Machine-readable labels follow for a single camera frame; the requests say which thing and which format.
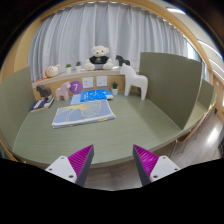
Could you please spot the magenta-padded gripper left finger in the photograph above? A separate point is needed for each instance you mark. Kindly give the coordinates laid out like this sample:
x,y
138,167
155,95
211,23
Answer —
x,y
60,166

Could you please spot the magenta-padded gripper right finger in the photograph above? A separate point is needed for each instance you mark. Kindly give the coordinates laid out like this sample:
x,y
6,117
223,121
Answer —
x,y
164,166

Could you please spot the blue towel with yellow print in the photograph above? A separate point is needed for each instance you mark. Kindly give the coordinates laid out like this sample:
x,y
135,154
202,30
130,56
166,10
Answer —
x,y
83,115

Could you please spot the dark blue book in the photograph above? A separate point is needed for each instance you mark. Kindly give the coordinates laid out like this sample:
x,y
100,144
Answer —
x,y
40,105

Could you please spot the green divider panel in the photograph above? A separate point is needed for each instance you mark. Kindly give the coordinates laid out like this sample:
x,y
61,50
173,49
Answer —
x,y
16,106
206,95
170,86

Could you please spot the pink horse figure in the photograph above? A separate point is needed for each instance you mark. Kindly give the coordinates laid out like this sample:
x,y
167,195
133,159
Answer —
x,y
62,91

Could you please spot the dark grey horse figure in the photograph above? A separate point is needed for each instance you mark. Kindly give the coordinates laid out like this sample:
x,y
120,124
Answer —
x,y
43,90

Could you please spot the bright blue book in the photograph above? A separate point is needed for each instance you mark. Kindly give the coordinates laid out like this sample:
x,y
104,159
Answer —
x,y
96,95

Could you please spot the purple round number sign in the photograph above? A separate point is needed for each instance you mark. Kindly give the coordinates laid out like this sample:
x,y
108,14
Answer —
x,y
75,87

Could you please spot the large white horse figure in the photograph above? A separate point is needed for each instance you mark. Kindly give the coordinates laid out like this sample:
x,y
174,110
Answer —
x,y
135,81

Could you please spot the small potted plant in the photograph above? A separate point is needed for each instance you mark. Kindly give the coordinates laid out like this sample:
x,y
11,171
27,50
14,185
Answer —
x,y
68,69
115,90
78,67

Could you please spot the round cream plush toy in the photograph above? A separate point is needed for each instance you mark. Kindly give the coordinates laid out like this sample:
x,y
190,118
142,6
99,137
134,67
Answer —
x,y
52,71

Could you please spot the white teddy bear, black shirt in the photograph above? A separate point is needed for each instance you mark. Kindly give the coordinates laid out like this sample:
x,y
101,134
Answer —
x,y
99,60

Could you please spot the small black horse figure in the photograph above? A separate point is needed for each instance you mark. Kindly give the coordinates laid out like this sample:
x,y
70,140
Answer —
x,y
122,60

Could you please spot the grey-white curtain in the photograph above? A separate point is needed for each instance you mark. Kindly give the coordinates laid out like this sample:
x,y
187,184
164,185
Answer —
x,y
100,26

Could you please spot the ceiling light strips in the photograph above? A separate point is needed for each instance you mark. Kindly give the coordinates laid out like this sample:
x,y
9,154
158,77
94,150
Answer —
x,y
175,11

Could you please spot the white wall socket plate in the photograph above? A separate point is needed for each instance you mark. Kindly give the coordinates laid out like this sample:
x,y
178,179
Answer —
x,y
87,83
101,81

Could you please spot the beige wooden wall ledge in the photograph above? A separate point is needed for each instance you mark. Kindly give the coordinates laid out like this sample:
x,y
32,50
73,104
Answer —
x,y
76,75

